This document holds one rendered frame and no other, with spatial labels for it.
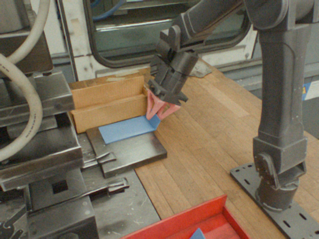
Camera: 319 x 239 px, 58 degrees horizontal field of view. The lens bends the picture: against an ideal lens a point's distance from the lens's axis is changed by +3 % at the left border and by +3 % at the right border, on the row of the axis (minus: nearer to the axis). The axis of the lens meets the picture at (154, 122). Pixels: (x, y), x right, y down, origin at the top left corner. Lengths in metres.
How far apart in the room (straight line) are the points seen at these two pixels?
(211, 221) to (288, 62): 0.32
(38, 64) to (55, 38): 0.69
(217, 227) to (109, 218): 0.21
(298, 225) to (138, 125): 0.42
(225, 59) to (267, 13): 0.86
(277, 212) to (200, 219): 0.15
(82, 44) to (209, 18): 0.56
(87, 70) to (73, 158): 0.72
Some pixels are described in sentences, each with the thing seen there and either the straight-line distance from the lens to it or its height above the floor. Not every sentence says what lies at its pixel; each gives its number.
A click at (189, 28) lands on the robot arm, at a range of 0.63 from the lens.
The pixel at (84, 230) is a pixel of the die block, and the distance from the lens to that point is 0.52.
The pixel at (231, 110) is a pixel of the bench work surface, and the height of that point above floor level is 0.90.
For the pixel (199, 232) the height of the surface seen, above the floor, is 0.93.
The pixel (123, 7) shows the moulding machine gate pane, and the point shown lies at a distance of 1.05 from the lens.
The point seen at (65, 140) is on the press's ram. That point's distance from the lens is 0.40.
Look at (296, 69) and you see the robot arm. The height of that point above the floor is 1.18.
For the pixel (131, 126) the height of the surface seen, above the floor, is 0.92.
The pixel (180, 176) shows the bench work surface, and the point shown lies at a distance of 0.66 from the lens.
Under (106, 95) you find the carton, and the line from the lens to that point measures 0.88.
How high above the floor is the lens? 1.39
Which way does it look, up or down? 38 degrees down
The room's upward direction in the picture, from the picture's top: straight up
